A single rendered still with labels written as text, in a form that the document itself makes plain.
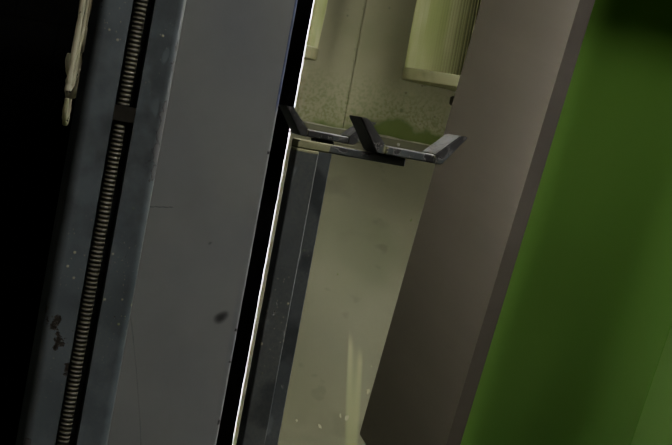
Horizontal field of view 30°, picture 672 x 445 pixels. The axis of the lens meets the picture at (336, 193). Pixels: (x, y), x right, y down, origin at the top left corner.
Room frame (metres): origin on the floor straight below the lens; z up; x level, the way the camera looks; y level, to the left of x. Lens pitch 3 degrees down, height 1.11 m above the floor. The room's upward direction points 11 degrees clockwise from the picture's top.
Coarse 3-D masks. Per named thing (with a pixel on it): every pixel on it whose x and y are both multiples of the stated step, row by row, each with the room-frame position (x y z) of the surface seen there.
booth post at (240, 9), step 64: (192, 0) 1.39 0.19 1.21; (256, 0) 1.41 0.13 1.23; (192, 64) 1.39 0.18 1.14; (256, 64) 1.41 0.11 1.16; (192, 128) 1.39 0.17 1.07; (256, 128) 1.42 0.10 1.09; (192, 192) 1.40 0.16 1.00; (256, 192) 1.42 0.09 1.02; (192, 256) 1.40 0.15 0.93; (192, 320) 1.41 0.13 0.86; (128, 384) 1.39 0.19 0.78; (192, 384) 1.41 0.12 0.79
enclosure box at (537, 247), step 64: (512, 0) 2.11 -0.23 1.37; (576, 0) 1.90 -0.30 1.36; (640, 0) 2.32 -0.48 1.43; (512, 64) 2.06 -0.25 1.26; (576, 64) 2.31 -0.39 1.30; (640, 64) 2.35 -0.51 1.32; (448, 128) 2.26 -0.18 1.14; (512, 128) 2.02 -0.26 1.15; (576, 128) 2.35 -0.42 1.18; (640, 128) 2.39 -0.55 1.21; (448, 192) 2.21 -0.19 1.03; (512, 192) 1.98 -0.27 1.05; (576, 192) 2.38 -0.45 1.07; (640, 192) 2.42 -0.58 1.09; (448, 256) 2.16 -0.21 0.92; (512, 256) 1.98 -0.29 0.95; (576, 256) 2.42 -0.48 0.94; (640, 256) 2.46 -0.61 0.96; (448, 320) 2.11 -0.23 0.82; (512, 320) 2.42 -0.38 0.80; (576, 320) 2.46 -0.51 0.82; (640, 320) 2.50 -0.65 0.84; (384, 384) 2.32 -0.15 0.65; (448, 384) 2.07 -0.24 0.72; (512, 384) 2.46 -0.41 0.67; (576, 384) 2.50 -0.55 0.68; (640, 384) 2.55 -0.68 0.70
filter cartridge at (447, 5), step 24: (432, 0) 3.17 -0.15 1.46; (456, 0) 3.12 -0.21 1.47; (480, 0) 3.14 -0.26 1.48; (432, 24) 3.17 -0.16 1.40; (456, 24) 3.13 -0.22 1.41; (408, 48) 3.25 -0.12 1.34; (432, 48) 3.16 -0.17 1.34; (456, 48) 3.14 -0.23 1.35; (408, 72) 3.21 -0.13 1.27; (432, 72) 3.14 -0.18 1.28; (456, 72) 3.13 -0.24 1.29
